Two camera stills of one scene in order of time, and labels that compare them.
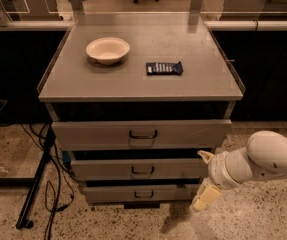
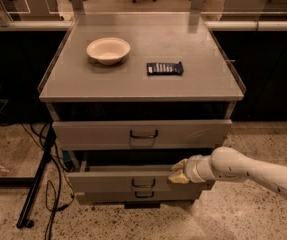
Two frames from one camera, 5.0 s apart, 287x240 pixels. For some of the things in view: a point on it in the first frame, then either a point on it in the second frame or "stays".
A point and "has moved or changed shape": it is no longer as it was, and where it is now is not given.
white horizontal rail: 237,25 stays
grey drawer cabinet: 135,98 stays
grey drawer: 170,169 has moved or changed shape
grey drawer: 139,134 stays
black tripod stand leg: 23,221 stays
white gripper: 217,170 to 192,169
